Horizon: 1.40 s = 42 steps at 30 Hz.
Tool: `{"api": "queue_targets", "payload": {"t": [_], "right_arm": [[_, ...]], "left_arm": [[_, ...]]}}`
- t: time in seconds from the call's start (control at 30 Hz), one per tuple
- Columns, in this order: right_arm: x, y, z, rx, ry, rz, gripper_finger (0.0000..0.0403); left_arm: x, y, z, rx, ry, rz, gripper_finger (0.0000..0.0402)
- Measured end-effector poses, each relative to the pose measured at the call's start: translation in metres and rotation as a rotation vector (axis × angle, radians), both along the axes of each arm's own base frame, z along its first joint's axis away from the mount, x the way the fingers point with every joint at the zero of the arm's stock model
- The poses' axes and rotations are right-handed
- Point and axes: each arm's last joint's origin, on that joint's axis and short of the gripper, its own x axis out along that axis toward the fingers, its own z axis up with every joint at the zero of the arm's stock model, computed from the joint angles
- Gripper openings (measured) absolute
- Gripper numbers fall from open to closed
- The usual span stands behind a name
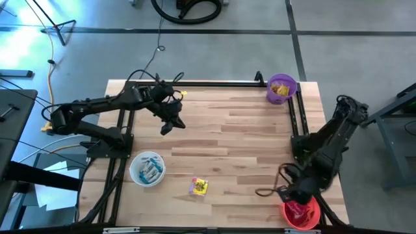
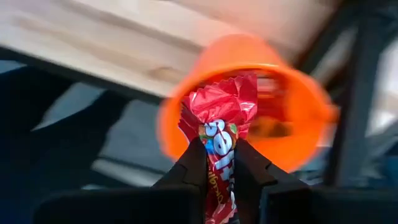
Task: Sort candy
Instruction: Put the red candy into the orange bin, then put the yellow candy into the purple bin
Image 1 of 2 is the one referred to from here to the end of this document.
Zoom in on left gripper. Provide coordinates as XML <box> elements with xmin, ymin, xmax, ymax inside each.
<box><xmin>149</xmin><ymin>83</ymin><xmax>187</xmax><ymax>136</ymax></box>

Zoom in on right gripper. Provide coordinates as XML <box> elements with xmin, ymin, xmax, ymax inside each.
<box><xmin>279</xmin><ymin>177</ymin><xmax>326</xmax><ymax>205</ymax></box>

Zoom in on blue silver candy bar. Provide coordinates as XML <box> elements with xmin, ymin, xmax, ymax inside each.
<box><xmin>144</xmin><ymin>159</ymin><xmax>157</xmax><ymax>183</ymax></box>
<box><xmin>138</xmin><ymin>161</ymin><xmax>152</xmax><ymax>179</ymax></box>
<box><xmin>149</xmin><ymin>161</ymin><xmax>163</xmax><ymax>185</ymax></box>

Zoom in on white plastic bucket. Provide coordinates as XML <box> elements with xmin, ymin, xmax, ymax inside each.
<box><xmin>129</xmin><ymin>151</ymin><xmax>166</xmax><ymax>189</ymax></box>

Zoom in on yellow pink candy pack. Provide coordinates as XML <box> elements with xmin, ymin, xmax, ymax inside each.
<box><xmin>188</xmin><ymin>176</ymin><xmax>209</xmax><ymax>197</ymax></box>

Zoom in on red bowl with red packets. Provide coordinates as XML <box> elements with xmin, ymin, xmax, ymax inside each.
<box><xmin>281</xmin><ymin>196</ymin><xmax>321</xmax><ymax>231</ymax></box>

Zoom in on silver metal hinge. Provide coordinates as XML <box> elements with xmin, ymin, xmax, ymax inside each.
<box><xmin>284</xmin><ymin>228</ymin><xmax>321</xmax><ymax>234</ymax></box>
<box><xmin>102</xmin><ymin>226</ymin><xmax>140</xmax><ymax>234</ymax></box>

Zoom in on purple pumpkin-face bucket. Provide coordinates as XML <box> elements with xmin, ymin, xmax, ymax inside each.
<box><xmin>266</xmin><ymin>73</ymin><xmax>298</xmax><ymax>105</ymax></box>

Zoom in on grey metal cart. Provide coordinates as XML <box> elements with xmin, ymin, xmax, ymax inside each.
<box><xmin>372</xmin><ymin>83</ymin><xmax>416</xmax><ymax>191</ymax></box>

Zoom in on white paper sheets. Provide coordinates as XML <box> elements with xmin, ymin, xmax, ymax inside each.
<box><xmin>34</xmin><ymin>161</ymin><xmax>81</xmax><ymax>211</ymax></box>

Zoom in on black tripod stand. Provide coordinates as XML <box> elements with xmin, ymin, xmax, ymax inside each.
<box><xmin>31</xmin><ymin>0</ymin><xmax>77</xmax><ymax>46</ymax></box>

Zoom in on black side table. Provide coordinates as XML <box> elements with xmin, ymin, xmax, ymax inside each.
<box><xmin>0</xmin><ymin>88</ymin><xmax>39</xmax><ymax>183</ymax></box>

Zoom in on black flat bar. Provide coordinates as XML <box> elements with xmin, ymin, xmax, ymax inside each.
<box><xmin>0</xmin><ymin>69</ymin><xmax>34</xmax><ymax>79</ymax></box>

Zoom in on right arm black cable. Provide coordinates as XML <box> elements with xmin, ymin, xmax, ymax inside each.
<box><xmin>255</xmin><ymin>162</ymin><xmax>305</xmax><ymax>198</ymax></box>

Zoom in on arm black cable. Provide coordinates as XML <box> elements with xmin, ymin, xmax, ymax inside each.
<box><xmin>255</xmin><ymin>162</ymin><xmax>305</xmax><ymax>198</ymax></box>
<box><xmin>125</xmin><ymin>69</ymin><xmax>186</xmax><ymax>95</ymax></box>

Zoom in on black aluminium table frame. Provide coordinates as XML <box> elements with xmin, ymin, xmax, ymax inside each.
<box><xmin>76</xmin><ymin>79</ymin><xmax>347</xmax><ymax>234</ymax></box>

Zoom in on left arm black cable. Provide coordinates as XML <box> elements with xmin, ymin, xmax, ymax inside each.
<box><xmin>125</xmin><ymin>69</ymin><xmax>186</xmax><ymax>95</ymax></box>

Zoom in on black frame bracket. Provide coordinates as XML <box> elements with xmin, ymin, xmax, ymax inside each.
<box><xmin>253</xmin><ymin>70</ymin><xmax>266</xmax><ymax>86</ymax></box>

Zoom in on black vacuum hose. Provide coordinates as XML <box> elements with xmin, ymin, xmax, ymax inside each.
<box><xmin>151</xmin><ymin>0</ymin><xmax>224</xmax><ymax>25</ymax></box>

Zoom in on yellow extension cord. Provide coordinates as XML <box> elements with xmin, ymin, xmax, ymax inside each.
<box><xmin>24</xmin><ymin>0</ymin><xmax>57</xmax><ymax>134</ymax></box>

